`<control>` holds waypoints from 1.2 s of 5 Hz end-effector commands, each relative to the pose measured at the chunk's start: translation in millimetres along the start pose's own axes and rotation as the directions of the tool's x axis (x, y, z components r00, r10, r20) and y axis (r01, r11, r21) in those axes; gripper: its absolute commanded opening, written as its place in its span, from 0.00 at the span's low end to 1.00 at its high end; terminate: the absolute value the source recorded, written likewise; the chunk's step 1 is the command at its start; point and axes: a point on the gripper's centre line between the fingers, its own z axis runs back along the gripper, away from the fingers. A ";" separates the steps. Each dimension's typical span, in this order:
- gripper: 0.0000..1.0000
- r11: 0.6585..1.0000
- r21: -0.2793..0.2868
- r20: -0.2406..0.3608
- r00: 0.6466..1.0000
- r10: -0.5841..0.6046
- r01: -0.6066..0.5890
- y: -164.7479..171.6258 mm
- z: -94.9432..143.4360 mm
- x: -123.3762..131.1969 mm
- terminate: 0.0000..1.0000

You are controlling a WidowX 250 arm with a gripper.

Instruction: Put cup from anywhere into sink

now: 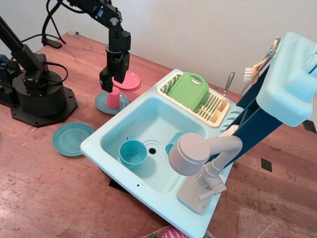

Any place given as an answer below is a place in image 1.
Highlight teal cup lying down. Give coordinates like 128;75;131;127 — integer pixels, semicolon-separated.
165;132;184;154

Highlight grey toy faucet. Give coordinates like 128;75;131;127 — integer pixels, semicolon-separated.
168;133;243;214

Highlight white dish brush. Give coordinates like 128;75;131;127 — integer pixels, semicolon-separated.
240;67;253;95

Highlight cream dish rack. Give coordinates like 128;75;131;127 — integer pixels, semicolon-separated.
157;72;230;128

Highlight teal cup with handle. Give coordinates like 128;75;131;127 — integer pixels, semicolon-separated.
119;136;148;170

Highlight teal plate near sink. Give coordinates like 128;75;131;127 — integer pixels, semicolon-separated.
52;122;95;157

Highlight teal saucer under cup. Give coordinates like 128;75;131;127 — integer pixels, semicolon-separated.
95;91;129;115

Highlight dark blue shelf posts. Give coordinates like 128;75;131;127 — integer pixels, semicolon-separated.
228;69;282;165

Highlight pink plastic plate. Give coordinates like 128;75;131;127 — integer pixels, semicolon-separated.
113;70;141;91

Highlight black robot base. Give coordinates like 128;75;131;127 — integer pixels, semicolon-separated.
10;71;78;127

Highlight white mesh net bag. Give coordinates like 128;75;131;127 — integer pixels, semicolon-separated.
238;208;282;238

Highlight pink plastic cup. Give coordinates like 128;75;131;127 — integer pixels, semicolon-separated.
106;87;120;110

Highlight grey handled utensil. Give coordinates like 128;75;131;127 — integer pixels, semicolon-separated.
222;71;235;99

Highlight blue clamp device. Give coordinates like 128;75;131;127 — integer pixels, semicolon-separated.
0;54;22;107

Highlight light blue toy sink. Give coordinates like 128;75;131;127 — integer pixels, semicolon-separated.
80;69;245;238

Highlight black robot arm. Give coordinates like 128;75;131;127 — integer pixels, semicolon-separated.
0;0;131;93

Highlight pink ball in net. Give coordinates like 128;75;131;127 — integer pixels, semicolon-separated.
161;228;187;238

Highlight green cutting board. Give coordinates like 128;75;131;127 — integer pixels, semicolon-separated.
167;72;209;111

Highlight light blue upper shelf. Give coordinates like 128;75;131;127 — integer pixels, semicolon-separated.
256;32;317;127

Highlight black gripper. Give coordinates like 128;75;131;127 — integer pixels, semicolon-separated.
100;51;130;93

